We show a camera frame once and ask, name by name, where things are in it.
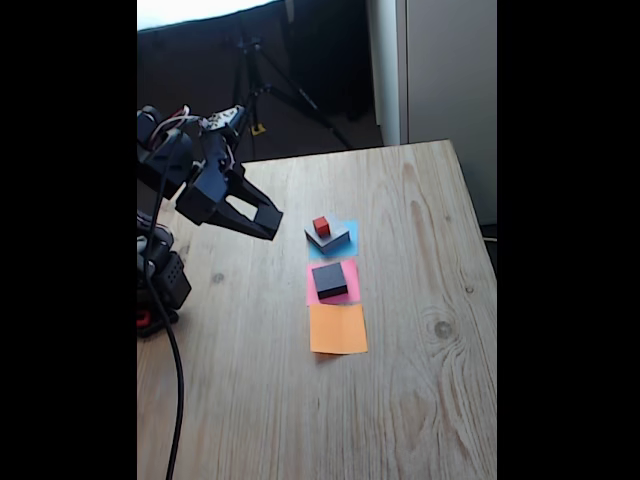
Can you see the small red cube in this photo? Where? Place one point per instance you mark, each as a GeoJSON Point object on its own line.
{"type": "Point", "coordinates": [321, 226]}

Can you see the large grey block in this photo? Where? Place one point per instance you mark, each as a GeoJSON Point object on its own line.
{"type": "Point", "coordinates": [332, 239]}

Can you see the medium dark block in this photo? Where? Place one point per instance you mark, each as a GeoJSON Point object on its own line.
{"type": "Point", "coordinates": [330, 279]}

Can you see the yellow tape under tall tripod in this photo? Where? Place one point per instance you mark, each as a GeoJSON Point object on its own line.
{"type": "Point", "coordinates": [258, 130]}

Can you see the tall black tripod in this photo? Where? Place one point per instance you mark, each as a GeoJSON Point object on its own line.
{"type": "Point", "coordinates": [280, 90]}

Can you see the blue paper sheet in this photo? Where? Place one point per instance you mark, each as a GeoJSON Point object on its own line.
{"type": "Point", "coordinates": [352, 240]}

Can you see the pink paper sheet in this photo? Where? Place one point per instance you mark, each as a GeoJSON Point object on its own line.
{"type": "Point", "coordinates": [352, 280]}

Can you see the bright white light panel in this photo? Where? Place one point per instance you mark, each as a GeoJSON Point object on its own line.
{"type": "Point", "coordinates": [200, 10]}

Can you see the orange paper sheet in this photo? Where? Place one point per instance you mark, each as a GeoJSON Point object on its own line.
{"type": "Point", "coordinates": [337, 327]}

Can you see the white cabinet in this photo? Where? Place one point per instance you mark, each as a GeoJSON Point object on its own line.
{"type": "Point", "coordinates": [450, 75]}

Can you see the small wrist camera board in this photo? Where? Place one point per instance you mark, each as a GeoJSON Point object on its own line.
{"type": "Point", "coordinates": [222, 119]}

